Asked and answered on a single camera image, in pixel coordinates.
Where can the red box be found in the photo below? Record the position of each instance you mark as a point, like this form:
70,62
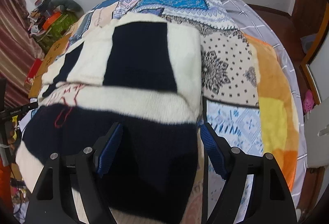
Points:
34,71

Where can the green storage basket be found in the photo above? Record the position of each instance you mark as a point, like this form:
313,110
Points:
61,26

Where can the blue patchwork quilt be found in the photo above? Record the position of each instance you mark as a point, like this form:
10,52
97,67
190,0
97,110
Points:
226,59

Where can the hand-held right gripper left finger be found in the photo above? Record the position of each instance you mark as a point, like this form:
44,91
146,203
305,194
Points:
110,149

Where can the orange and yellow fleece blanket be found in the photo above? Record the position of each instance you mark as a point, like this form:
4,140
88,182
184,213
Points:
272,80

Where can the navy and cream striped sweater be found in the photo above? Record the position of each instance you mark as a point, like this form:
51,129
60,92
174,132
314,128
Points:
138,67

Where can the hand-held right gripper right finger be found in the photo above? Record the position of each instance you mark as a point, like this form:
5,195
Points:
213,152

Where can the red striped curtain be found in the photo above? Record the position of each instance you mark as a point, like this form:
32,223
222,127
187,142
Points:
12,41

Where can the pink slipper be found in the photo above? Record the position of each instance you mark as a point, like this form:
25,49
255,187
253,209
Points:
308,100

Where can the wooden door frame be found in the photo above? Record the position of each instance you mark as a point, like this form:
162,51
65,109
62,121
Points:
307,71

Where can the orange object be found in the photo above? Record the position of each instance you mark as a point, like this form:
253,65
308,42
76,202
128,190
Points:
5,183

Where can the grey plush toy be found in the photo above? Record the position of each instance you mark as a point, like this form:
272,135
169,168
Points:
66,2

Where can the wooden lap desk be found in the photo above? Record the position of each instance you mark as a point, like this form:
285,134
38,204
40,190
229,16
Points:
52,52

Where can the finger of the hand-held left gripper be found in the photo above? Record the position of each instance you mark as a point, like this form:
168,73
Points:
30,106

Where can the white wardrobe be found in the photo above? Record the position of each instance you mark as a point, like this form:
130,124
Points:
318,147

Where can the orange box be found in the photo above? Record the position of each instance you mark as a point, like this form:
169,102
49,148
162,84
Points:
51,20

